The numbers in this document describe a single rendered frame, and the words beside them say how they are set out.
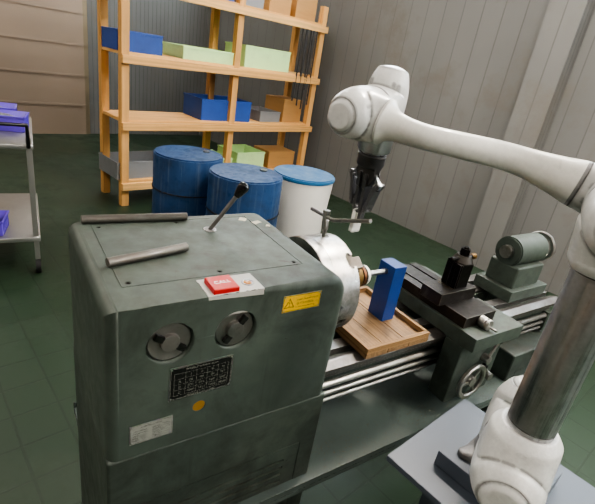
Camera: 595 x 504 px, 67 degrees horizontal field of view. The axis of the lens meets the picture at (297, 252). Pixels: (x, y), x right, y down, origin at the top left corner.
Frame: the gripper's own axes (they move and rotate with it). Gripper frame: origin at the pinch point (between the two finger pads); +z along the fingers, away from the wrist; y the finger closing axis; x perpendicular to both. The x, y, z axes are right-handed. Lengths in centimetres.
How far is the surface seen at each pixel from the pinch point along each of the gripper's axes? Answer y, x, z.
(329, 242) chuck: 7.4, 1.8, 11.2
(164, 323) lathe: -17, 59, 9
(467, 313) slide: -11, -55, 39
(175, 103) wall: 757, -182, 153
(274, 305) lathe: -16.5, 33.6, 10.5
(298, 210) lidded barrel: 229, -136, 118
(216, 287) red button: -15, 48, 4
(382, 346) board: -10.3, -15.7, 44.0
